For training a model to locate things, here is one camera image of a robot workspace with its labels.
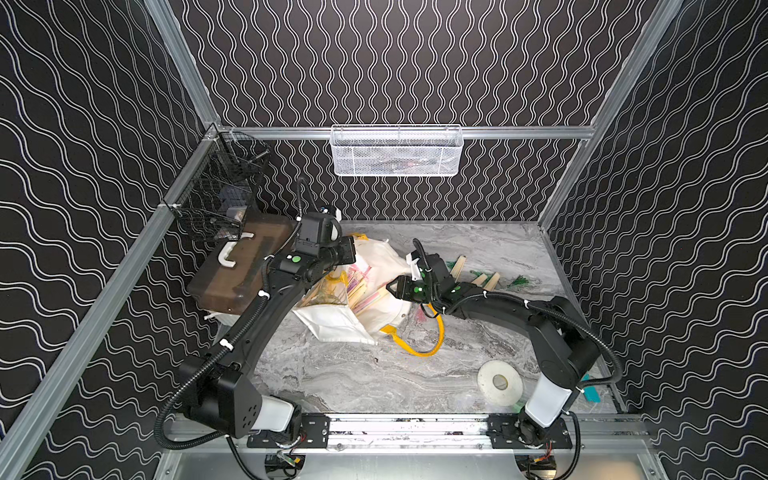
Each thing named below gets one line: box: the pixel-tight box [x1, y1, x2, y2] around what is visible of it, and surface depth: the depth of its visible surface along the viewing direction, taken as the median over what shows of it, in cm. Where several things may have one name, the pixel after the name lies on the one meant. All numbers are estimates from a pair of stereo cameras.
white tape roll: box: [477, 360, 523, 407], surface depth 83 cm
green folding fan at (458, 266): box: [450, 255, 467, 283], surface depth 109 cm
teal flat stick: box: [583, 386, 601, 403], surface depth 82 cm
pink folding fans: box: [347, 264, 387, 316], surface depth 99 cm
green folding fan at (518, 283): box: [507, 275, 530, 291], surface depth 105 cm
